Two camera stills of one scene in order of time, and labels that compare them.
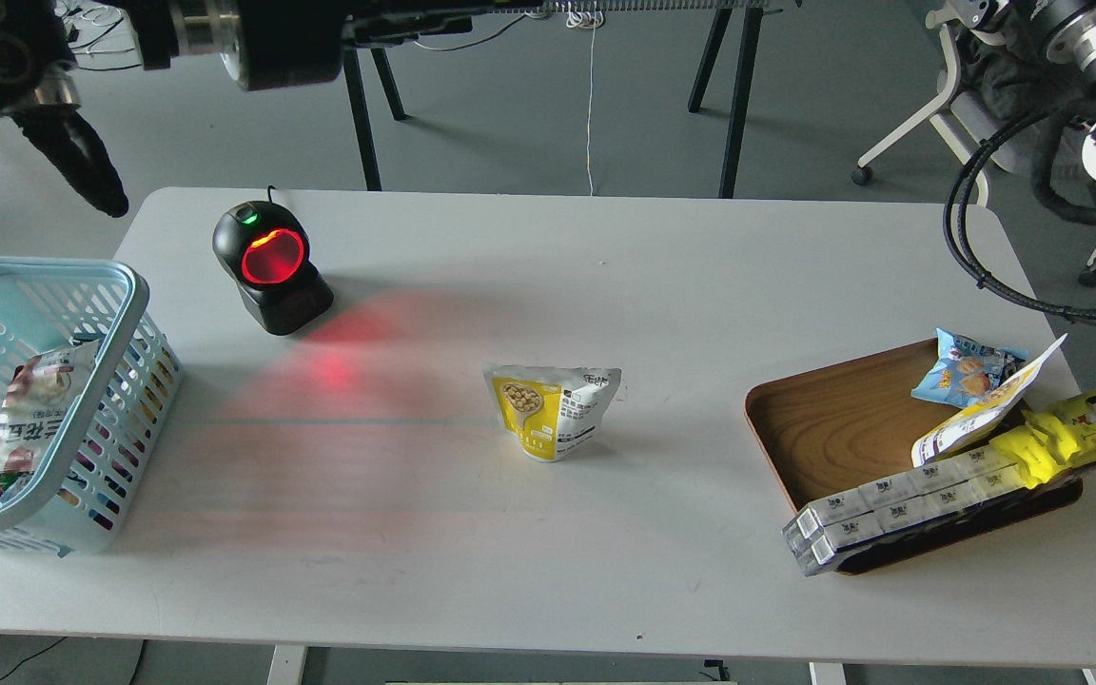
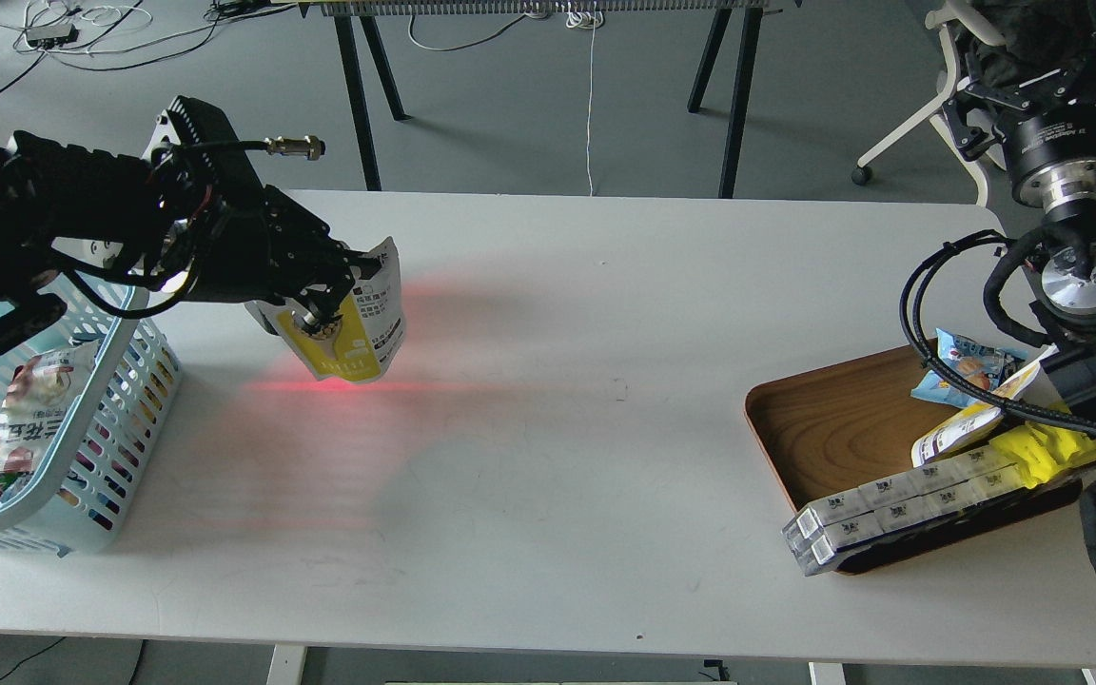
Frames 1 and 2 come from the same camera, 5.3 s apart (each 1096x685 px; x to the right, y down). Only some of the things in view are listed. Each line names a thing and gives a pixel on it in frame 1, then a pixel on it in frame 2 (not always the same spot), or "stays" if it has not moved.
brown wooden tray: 840,424 stays
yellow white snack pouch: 552,410 → 364,345
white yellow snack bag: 983,416 stays
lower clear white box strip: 815,554 stays
